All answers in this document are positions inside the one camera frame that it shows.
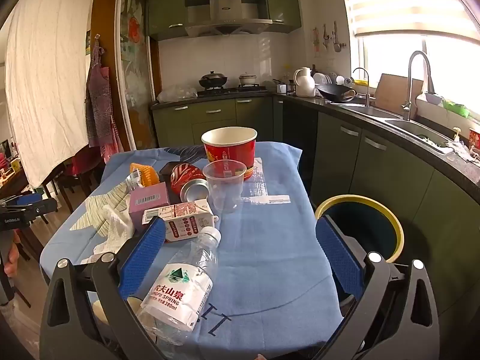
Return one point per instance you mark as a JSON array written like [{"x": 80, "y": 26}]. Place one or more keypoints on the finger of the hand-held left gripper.
[{"x": 41, "y": 207}]

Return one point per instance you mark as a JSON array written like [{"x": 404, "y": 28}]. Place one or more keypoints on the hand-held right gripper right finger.
[{"x": 339, "y": 257}]

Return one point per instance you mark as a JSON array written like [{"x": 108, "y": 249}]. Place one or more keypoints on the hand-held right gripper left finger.
[{"x": 144, "y": 257}]

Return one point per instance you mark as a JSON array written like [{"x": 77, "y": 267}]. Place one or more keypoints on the yellow rim trash bin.
[{"x": 360, "y": 225}]

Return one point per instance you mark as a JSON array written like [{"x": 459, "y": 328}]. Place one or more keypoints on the clear plastic water bottle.
[{"x": 180, "y": 288}]

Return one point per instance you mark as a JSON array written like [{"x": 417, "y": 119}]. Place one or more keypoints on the pink cardboard box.
[{"x": 148, "y": 198}]

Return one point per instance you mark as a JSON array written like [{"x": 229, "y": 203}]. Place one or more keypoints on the person's left hand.
[{"x": 11, "y": 260}]

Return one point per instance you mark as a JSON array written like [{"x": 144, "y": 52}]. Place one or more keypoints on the dark wooden chair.
[{"x": 62, "y": 187}]

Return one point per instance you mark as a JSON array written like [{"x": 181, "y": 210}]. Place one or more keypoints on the crumpled white tissue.
[{"x": 116, "y": 228}]

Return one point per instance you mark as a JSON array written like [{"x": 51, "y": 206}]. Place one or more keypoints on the white pink milk carton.
[{"x": 183, "y": 221}]

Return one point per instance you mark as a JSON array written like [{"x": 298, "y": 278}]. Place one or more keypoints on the red chair cloth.
[{"x": 84, "y": 163}]

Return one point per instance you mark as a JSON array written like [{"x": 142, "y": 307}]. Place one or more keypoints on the blue star print tablecloth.
[{"x": 270, "y": 240}]

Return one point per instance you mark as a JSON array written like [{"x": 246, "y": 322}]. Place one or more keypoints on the crumpled printed paper leaflet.
[{"x": 133, "y": 183}]

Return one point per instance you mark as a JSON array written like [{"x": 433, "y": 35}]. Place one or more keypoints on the orange foam fruit net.
[{"x": 148, "y": 174}]

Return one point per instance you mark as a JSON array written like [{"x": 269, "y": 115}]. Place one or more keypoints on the crushed red can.
[{"x": 183, "y": 176}]

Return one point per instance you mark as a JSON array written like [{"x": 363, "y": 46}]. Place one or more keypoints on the clear plastic film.
[{"x": 262, "y": 191}]

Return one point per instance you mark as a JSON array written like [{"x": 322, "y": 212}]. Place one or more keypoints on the clear plastic cup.
[{"x": 225, "y": 191}]

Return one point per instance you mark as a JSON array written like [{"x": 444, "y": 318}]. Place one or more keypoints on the checked hanging apron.
[{"x": 99, "y": 112}]

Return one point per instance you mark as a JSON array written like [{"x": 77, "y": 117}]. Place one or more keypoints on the white hanging sheet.
[{"x": 48, "y": 82}]

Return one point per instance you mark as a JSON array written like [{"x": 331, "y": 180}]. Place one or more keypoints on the red paper bowl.
[{"x": 228, "y": 150}]

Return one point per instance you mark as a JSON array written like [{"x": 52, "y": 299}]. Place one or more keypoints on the steel kitchen sink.
[{"x": 375, "y": 112}]

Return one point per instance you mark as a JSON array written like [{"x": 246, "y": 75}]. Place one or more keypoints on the green lower kitchen cabinets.
[{"x": 210, "y": 120}]

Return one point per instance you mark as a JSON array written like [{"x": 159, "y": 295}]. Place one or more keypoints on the green kitchen cabinets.
[
  {"x": 165, "y": 11},
  {"x": 210, "y": 120}
]

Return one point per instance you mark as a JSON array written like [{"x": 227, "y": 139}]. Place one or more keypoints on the dark kitchen countertop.
[{"x": 311, "y": 102}]

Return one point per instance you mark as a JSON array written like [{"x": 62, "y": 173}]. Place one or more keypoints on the black open wok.
[{"x": 333, "y": 93}]

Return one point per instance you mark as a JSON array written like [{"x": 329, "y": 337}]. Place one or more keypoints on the clear plastic bag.
[{"x": 176, "y": 93}]

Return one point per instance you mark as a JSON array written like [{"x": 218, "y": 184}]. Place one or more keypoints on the flower print sliding door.
[{"x": 135, "y": 63}]

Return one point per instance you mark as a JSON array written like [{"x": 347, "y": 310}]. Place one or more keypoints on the wooden cutting board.
[{"x": 393, "y": 93}]

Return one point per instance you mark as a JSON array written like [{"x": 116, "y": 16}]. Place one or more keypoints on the small steel faucet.
[{"x": 366, "y": 82}]

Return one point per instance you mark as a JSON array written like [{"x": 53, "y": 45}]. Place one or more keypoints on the small steel pot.
[{"x": 287, "y": 87}]

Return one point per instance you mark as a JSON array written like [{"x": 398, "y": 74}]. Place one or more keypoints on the white thermos jug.
[{"x": 304, "y": 82}]

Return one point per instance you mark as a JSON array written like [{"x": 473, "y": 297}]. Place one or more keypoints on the dish rack with plates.
[{"x": 326, "y": 78}]

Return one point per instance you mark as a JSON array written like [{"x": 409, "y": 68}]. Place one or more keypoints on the red printed cup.
[{"x": 474, "y": 138}]

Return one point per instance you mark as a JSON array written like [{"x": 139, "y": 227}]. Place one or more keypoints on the tall steel faucet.
[{"x": 409, "y": 82}]

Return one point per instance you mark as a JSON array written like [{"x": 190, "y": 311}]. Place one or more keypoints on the black gas stove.
[{"x": 232, "y": 90}]

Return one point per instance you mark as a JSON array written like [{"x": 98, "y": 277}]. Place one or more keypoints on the green plastic basin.
[{"x": 455, "y": 108}]

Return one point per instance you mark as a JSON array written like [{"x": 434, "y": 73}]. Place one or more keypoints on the black lidded wok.
[{"x": 213, "y": 79}]

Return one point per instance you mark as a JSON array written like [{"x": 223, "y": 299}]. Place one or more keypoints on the white cooking pot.
[{"x": 248, "y": 79}]

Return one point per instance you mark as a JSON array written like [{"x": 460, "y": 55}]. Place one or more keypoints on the hanging kitchen utensils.
[{"x": 335, "y": 37}]

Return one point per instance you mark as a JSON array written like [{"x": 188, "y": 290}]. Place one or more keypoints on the green upper kitchen cabinets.
[{"x": 165, "y": 11}]

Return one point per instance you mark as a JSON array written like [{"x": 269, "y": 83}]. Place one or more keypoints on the steel range hood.
[{"x": 225, "y": 26}]

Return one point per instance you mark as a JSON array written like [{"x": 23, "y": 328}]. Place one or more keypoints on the striped window blind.
[{"x": 393, "y": 3}]

